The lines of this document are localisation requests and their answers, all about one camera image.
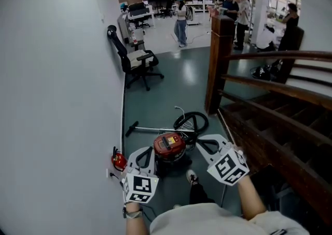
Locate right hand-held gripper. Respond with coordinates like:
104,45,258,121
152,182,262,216
195,134,251,186

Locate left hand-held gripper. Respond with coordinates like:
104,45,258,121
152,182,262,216
120,146,160,205

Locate red vacuum cleaner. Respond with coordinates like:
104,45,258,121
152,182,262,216
153,132,192,177

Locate person's left forearm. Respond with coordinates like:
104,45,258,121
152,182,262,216
124,201,146,235

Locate person's right forearm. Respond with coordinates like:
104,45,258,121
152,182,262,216
237,174,268,220

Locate metal vacuum wand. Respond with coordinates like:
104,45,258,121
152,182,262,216
125,121,195,137

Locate red fire extinguisher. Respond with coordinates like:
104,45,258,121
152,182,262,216
110,146,128,172

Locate person's black trousers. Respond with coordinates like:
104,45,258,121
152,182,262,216
189,182,216,205

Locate braided wristband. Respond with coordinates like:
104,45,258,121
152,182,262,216
122,206,144,219

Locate person's white shirt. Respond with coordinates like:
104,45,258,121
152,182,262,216
149,202,309,235

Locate black mesh office chair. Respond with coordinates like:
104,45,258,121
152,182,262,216
107,24,164,91

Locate small grey table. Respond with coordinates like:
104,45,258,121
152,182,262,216
129,39,146,51

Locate grey cabinet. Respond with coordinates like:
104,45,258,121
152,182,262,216
117,13,130,44

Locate white office desk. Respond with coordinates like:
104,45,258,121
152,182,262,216
127,4,156,29

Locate black computer monitor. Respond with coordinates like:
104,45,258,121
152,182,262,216
129,2,146,13

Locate black vacuum hose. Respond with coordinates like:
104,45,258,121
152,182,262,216
173,111,210,151

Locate white power cable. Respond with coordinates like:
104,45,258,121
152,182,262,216
174,105,195,136

